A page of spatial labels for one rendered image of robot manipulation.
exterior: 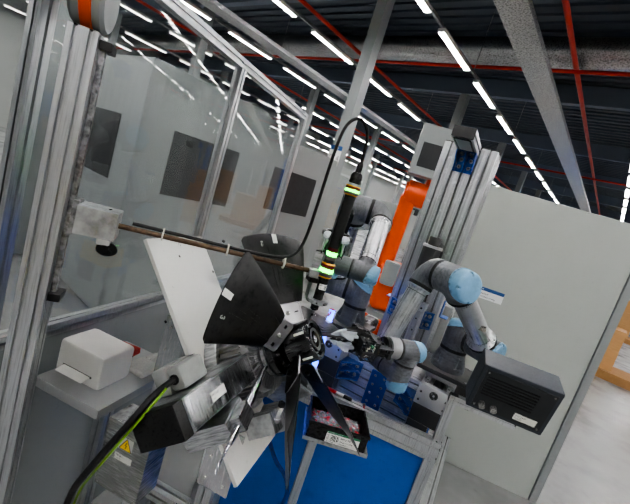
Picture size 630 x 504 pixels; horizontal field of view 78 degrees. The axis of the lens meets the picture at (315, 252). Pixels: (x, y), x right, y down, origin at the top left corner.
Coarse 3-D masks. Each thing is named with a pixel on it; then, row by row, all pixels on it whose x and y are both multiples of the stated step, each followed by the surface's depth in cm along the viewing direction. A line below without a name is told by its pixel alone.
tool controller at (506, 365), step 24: (480, 360) 142; (504, 360) 138; (480, 384) 136; (504, 384) 133; (528, 384) 130; (552, 384) 131; (480, 408) 137; (504, 408) 136; (528, 408) 132; (552, 408) 130
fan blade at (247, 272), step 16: (240, 272) 89; (256, 272) 93; (224, 288) 85; (240, 288) 89; (256, 288) 93; (224, 304) 86; (240, 304) 89; (256, 304) 93; (272, 304) 98; (240, 320) 91; (256, 320) 95; (272, 320) 99; (208, 336) 83; (224, 336) 88; (240, 336) 93; (256, 336) 97
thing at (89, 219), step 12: (72, 204) 91; (84, 204) 93; (96, 204) 97; (72, 216) 92; (84, 216) 92; (96, 216) 92; (108, 216) 93; (120, 216) 96; (72, 228) 93; (84, 228) 92; (96, 228) 93; (108, 228) 94; (108, 240) 94
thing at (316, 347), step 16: (304, 320) 109; (288, 336) 107; (304, 336) 105; (320, 336) 114; (272, 352) 106; (288, 352) 106; (304, 352) 105; (320, 352) 110; (272, 368) 107; (288, 368) 111
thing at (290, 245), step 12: (252, 240) 118; (264, 240) 120; (288, 240) 126; (264, 252) 119; (276, 252) 121; (288, 252) 123; (300, 252) 126; (264, 264) 117; (300, 264) 124; (276, 276) 117; (288, 276) 118; (300, 276) 121; (276, 288) 116; (288, 288) 117; (300, 288) 119; (288, 300) 116; (300, 300) 117
